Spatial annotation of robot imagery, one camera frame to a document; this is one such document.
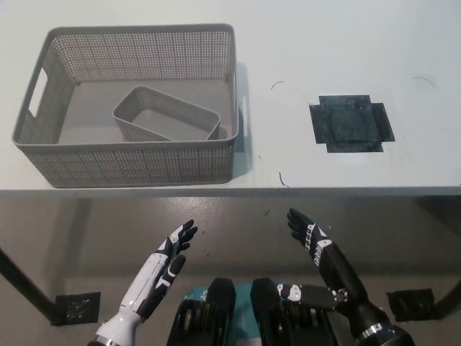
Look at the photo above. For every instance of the black table leg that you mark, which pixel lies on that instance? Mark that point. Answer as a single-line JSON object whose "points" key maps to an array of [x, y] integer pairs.
{"points": [[25, 279], [450, 292]]}

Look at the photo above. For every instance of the black tape patch on table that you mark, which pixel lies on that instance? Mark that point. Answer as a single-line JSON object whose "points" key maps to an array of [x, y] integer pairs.
{"points": [[351, 124]]}

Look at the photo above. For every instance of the small grey perforated basket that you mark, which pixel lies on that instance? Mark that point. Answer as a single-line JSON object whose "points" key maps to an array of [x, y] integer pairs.
{"points": [[165, 120]]}

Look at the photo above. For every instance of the large grey perforated basket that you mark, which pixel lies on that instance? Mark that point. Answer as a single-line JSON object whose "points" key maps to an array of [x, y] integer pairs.
{"points": [[90, 108]]}

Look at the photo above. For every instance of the black and teal robot body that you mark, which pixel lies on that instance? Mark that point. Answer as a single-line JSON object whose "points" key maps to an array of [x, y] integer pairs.
{"points": [[223, 313]]}

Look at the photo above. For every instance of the white and black left hand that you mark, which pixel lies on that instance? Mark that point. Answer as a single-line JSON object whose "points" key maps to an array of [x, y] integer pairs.
{"points": [[147, 281]]}

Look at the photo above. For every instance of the black right hand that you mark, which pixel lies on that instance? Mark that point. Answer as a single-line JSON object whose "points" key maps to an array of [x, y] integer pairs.
{"points": [[345, 281]]}

